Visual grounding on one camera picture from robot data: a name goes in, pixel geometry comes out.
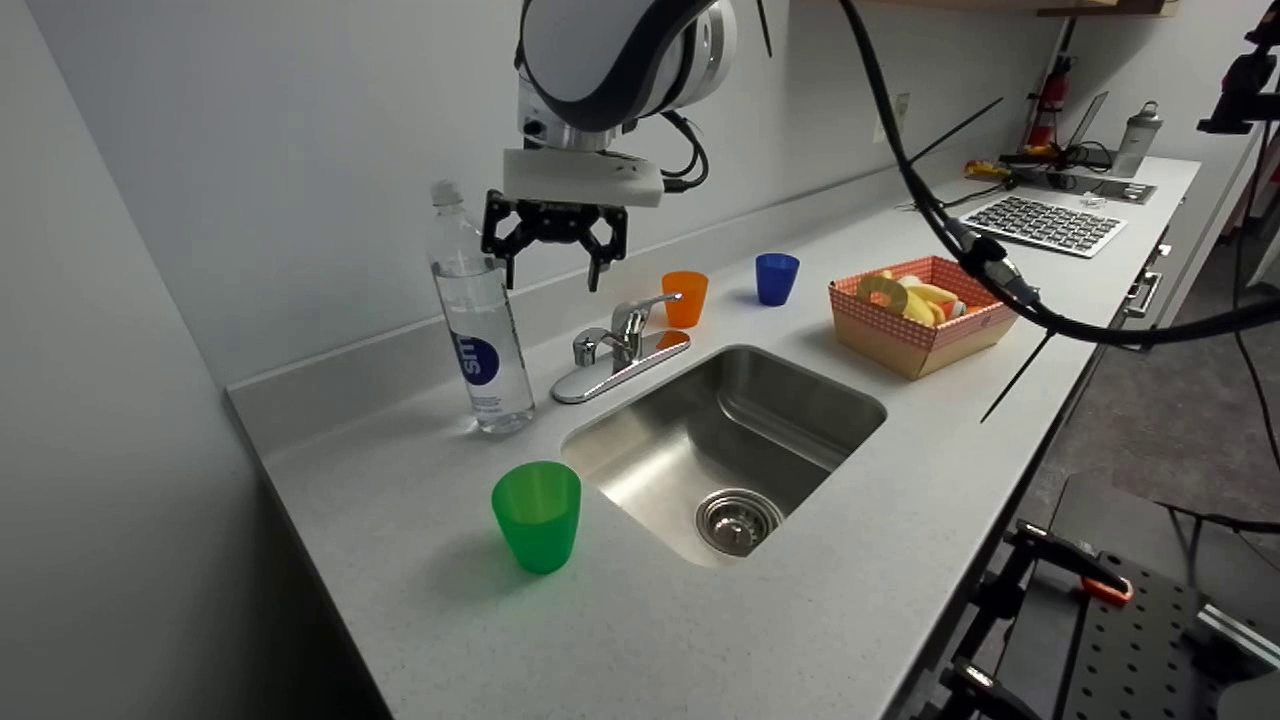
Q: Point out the robot gripper body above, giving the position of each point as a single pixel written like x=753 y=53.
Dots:
x=580 y=176

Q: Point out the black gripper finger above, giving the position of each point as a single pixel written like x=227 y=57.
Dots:
x=506 y=228
x=607 y=236

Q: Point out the chrome sink faucet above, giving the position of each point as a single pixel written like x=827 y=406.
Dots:
x=620 y=348

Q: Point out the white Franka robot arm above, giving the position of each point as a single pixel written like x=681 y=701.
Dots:
x=607 y=53

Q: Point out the orange plastic cup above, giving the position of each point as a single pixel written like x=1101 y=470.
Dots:
x=685 y=302

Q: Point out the clear plastic water bottle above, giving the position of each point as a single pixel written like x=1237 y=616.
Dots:
x=483 y=340

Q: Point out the blue plastic cup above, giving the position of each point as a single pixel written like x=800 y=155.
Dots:
x=776 y=283

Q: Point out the stainless steel sink basin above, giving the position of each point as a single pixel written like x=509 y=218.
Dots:
x=746 y=424

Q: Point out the pale yellow toy fruit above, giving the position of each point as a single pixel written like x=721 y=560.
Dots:
x=881 y=291

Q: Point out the green plastic cup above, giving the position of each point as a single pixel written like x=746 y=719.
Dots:
x=538 y=522

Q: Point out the metal sink drain strainer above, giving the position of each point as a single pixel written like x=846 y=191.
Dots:
x=738 y=522

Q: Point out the red checkered food basket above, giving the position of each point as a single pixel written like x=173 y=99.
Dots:
x=907 y=346

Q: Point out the bright yellow toy fruit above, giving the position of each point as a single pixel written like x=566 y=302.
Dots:
x=932 y=302

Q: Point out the yellow black hand tool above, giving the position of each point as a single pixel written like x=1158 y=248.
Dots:
x=1002 y=169

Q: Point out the silver laptop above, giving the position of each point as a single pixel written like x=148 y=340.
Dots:
x=1046 y=224

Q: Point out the grey metal drink bottle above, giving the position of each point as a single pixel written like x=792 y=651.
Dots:
x=1138 y=143

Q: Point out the black orange clamp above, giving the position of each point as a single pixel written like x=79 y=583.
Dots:
x=1083 y=560

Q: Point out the black perforated cart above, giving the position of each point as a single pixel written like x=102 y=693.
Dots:
x=1147 y=641

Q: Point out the white wall outlet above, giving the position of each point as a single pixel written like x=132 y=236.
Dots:
x=907 y=117

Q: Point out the black camera on stand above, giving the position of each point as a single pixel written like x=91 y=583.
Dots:
x=1246 y=84

